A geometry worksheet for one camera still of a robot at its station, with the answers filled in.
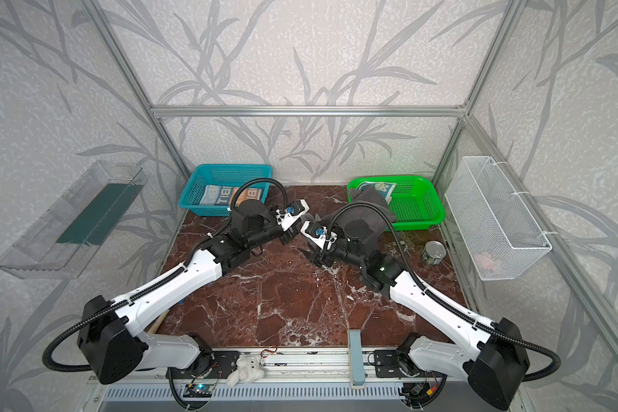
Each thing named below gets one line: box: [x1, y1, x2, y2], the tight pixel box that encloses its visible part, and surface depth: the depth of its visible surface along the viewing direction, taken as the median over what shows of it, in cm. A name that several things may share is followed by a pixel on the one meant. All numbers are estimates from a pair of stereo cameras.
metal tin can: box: [422, 240, 448, 267], surface depth 93 cm
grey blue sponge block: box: [348, 329, 365, 386], surface depth 76 cm
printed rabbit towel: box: [199, 185, 262, 206], surface depth 118 cm
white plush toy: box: [225, 353, 266, 388], surface depth 71 cm
